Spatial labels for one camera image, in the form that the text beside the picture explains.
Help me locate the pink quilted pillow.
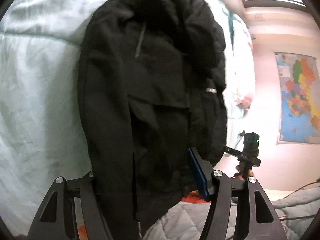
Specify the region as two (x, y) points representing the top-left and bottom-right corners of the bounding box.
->
(233, 23), (255, 110)

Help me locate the person's right hand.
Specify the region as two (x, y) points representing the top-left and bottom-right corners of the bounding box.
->
(233, 165), (254, 180)

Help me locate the grey quilted blanket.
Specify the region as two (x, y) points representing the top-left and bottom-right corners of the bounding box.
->
(139, 188), (320, 240)

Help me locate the colourful wall map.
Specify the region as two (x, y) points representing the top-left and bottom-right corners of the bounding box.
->
(274, 52), (319, 144)

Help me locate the light teal quilt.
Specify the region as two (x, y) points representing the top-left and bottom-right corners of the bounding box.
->
(1, 0), (255, 239)

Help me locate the black hooded jacket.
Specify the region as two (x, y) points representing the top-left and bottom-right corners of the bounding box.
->
(78, 0), (227, 239)

